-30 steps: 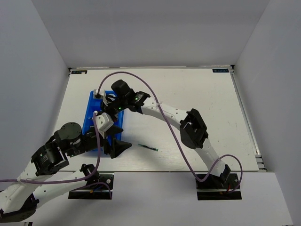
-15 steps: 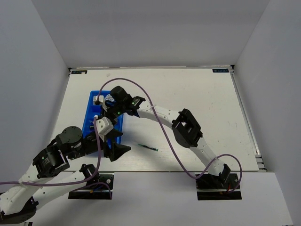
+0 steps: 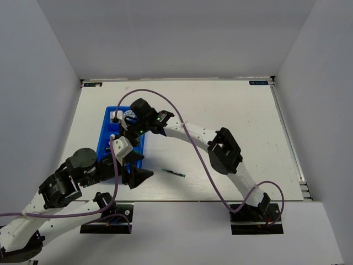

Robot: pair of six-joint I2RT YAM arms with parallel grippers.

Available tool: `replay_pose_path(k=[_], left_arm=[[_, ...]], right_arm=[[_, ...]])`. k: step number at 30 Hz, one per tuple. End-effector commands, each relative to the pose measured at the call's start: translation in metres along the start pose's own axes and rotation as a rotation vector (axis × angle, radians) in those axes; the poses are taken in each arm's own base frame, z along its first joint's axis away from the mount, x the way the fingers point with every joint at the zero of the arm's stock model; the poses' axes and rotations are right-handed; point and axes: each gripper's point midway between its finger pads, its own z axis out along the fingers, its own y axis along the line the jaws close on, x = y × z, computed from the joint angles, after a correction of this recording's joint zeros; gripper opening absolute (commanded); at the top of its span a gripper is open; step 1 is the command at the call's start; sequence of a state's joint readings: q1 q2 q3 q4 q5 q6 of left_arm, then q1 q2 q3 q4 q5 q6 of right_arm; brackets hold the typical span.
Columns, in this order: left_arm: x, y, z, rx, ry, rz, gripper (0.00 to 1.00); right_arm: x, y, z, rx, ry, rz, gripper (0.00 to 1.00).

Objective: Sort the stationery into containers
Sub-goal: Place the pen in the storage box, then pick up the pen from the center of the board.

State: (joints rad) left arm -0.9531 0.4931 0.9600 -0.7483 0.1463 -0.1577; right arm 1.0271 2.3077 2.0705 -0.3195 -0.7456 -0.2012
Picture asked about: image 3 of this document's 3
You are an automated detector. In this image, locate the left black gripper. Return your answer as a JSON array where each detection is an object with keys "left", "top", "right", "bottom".
[{"left": 82, "top": 149, "right": 155, "bottom": 188}]

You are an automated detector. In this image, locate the blue cleaning gel jar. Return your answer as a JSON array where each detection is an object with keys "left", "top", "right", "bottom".
[{"left": 124, "top": 109, "right": 137, "bottom": 119}]

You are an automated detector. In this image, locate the green refill pen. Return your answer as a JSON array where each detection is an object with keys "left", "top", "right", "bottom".
[{"left": 161, "top": 168, "right": 186, "bottom": 178}]

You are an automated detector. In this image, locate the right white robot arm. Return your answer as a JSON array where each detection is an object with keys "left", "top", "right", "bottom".
[{"left": 112, "top": 98, "right": 270, "bottom": 222}]

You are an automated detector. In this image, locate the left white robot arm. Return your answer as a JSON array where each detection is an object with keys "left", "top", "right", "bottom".
[{"left": 1, "top": 148, "right": 153, "bottom": 263}]

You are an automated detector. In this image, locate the blue plastic divided tray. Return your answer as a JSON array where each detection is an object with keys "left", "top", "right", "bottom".
[{"left": 97, "top": 106, "right": 147, "bottom": 183}]

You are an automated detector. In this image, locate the left corner label sticker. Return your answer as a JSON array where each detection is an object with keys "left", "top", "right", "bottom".
[{"left": 83, "top": 82, "right": 103, "bottom": 87}]

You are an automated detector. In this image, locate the corner label sticker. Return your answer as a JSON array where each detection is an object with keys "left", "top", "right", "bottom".
[
  {"left": 83, "top": 82, "right": 103, "bottom": 87},
  {"left": 249, "top": 80, "right": 269, "bottom": 86}
]

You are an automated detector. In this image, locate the right corner label sticker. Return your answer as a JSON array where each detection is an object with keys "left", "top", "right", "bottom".
[{"left": 249, "top": 80, "right": 269, "bottom": 86}]

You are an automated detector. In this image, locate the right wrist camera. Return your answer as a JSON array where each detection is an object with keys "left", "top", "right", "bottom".
[{"left": 109, "top": 110, "right": 127, "bottom": 131}]

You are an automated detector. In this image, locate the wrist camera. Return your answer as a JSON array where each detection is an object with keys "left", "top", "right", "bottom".
[
  {"left": 109, "top": 110, "right": 127, "bottom": 131},
  {"left": 109, "top": 135, "right": 133, "bottom": 166}
]

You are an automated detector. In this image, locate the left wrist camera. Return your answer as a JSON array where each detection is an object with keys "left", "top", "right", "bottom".
[{"left": 109, "top": 135, "right": 133, "bottom": 166}]

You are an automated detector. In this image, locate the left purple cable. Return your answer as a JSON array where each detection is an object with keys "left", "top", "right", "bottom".
[{"left": 0, "top": 135, "right": 132, "bottom": 234}]

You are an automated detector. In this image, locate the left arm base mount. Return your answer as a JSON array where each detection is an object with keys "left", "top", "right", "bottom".
[{"left": 80, "top": 203, "right": 134, "bottom": 235}]

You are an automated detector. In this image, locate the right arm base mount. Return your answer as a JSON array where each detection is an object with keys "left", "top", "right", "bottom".
[{"left": 229, "top": 203, "right": 284, "bottom": 235}]

